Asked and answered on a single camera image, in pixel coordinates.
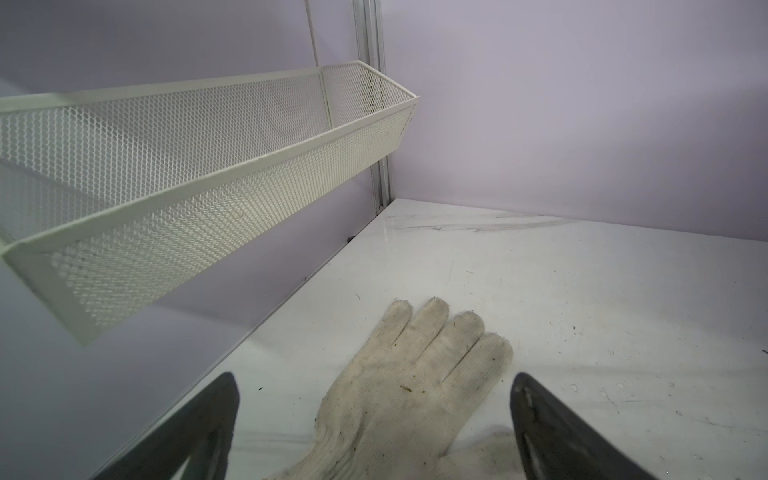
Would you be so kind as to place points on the white work glove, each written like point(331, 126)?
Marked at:
point(397, 407)

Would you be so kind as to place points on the white mesh two-tier shelf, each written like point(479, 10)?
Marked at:
point(112, 198)

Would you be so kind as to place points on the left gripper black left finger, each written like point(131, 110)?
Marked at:
point(194, 442)

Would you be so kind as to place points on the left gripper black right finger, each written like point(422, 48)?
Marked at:
point(555, 443)

